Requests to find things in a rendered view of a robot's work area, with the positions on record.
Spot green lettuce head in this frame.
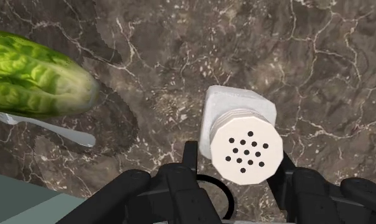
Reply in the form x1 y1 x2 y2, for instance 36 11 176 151
0 27 101 119

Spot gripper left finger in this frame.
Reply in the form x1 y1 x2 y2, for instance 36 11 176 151
56 141 223 224

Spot silver fork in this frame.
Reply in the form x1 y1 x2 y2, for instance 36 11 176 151
0 111 97 148

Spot white salt shaker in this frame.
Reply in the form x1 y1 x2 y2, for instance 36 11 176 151
198 85 284 186

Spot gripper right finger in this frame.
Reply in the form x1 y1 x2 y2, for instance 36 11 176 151
267 151 376 224

